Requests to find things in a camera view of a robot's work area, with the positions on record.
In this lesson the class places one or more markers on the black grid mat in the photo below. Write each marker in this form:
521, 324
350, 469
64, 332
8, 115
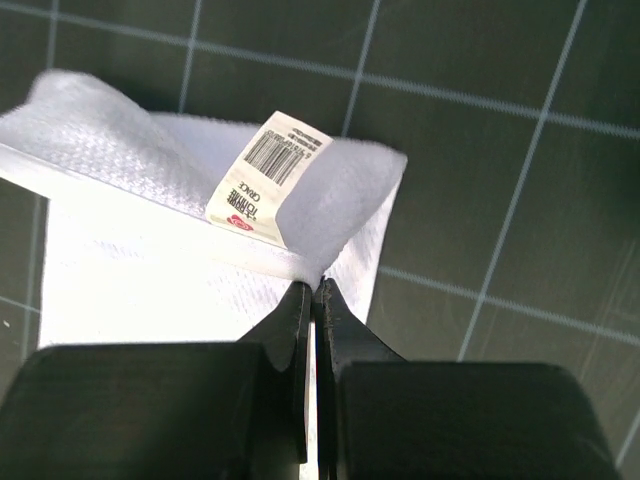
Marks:
515, 232

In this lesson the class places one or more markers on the white towel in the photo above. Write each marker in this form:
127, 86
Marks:
131, 255

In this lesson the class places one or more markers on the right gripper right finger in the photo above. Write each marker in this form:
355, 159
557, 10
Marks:
381, 416

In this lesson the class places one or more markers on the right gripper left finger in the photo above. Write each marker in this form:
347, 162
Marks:
208, 410

